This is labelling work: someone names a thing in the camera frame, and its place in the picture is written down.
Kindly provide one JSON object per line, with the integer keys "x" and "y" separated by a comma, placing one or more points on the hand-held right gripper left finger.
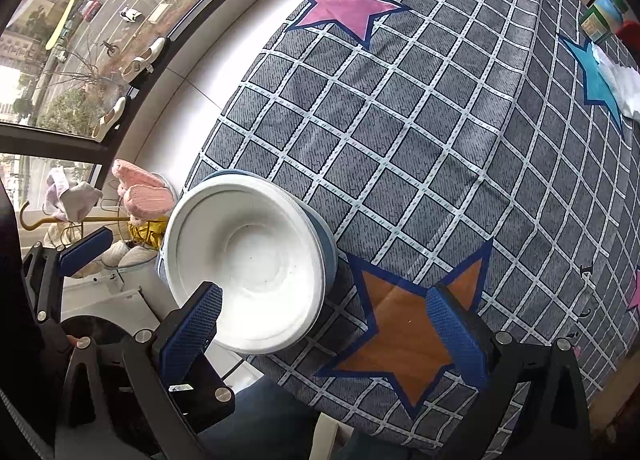
{"x": 192, "y": 332}

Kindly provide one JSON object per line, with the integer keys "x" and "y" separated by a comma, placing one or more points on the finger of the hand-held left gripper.
{"x": 85, "y": 250}

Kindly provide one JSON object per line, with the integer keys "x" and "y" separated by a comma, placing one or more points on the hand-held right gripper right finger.
{"x": 457, "y": 335}

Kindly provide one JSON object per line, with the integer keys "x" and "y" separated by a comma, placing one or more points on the small white paper bowl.
{"x": 250, "y": 260}

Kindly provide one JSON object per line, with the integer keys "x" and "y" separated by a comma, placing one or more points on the pale grey cloth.
{"x": 67, "y": 195}

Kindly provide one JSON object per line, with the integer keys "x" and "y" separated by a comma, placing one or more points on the yellow cloth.
{"x": 146, "y": 234}

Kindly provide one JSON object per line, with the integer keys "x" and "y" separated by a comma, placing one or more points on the pink plush slippers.
{"x": 142, "y": 192}

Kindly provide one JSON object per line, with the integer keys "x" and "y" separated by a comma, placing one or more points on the white shoe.
{"x": 142, "y": 57}
{"x": 110, "y": 118}

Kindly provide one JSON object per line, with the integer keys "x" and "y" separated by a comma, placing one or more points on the grey checked star blanket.
{"x": 425, "y": 164}

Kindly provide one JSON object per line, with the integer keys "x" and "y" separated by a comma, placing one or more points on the white cloth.
{"x": 620, "y": 84}

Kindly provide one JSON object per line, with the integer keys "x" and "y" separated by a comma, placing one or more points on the red plush item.
{"x": 631, "y": 34}

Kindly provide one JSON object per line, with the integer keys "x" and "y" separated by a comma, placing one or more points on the green blue container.
{"x": 604, "y": 17}

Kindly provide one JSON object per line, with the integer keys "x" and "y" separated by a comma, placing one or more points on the dark window frame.
{"x": 50, "y": 139}

